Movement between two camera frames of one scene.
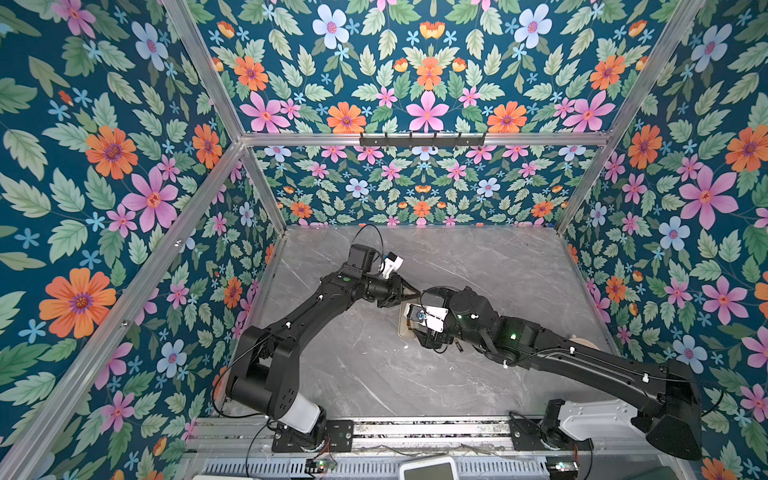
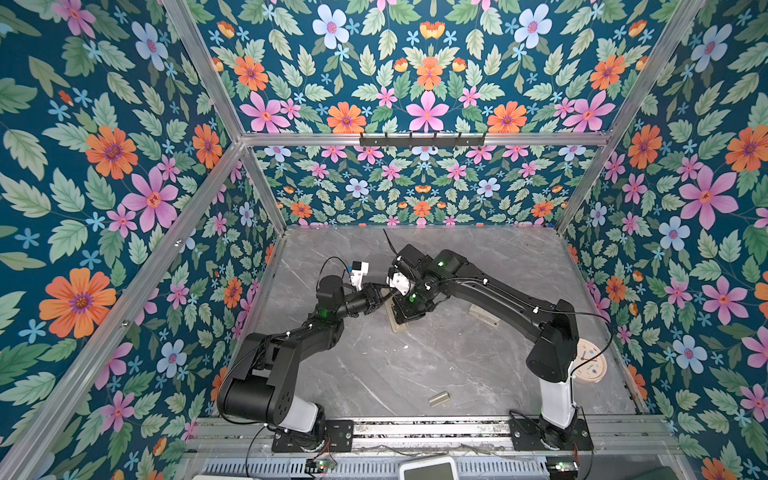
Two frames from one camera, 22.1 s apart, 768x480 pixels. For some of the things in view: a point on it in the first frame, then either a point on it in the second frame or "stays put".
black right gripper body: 449,331 -> 413,304
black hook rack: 421,141 stays put
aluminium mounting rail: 403,435 stays put
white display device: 429,469 stays put
